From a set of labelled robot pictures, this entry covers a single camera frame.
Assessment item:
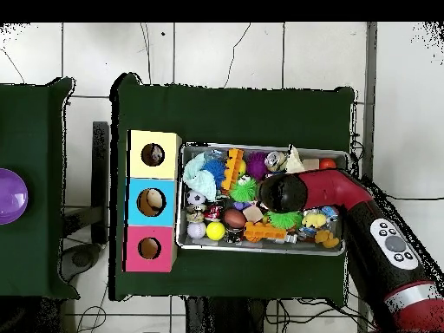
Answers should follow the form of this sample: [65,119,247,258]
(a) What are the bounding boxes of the green spiky ball with eyes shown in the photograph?
[229,173,260,203]
[265,209,304,231]

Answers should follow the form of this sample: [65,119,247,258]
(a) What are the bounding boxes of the crushed drink can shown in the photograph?
[264,150,290,173]

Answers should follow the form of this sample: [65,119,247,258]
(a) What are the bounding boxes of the mint cloth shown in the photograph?
[182,152,219,200]

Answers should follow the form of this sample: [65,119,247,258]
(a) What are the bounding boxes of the purple bowl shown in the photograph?
[0,167,29,225]

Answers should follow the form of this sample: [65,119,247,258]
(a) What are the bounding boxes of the dark green table cloth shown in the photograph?
[108,72,356,308]
[0,76,81,300]

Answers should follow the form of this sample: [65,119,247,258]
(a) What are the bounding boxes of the orange toy brick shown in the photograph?
[220,147,245,195]

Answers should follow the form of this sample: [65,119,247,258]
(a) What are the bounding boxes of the multicoloured cloth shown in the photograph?
[147,144,165,164]

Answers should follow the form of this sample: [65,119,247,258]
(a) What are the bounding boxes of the yellow plush toy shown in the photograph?
[300,212,328,230]

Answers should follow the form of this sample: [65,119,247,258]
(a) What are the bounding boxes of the purple spiky ball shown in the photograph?
[245,151,271,181]

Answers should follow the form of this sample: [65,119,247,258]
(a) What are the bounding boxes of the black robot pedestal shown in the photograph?
[184,297,268,333]

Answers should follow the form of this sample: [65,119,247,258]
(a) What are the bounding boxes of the shallow mesh bin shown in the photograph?
[174,140,350,257]

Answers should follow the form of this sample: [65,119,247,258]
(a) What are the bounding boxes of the cream cloth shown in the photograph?
[284,144,307,174]

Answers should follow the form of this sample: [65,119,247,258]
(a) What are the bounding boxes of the black cable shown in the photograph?
[385,193,444,202]

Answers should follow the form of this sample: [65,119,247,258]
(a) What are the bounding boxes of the yellow ball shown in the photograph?
[206,221,226,241]

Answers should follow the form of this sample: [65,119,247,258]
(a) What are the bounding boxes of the wooden box with three holes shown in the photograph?
[121,129,183,274]

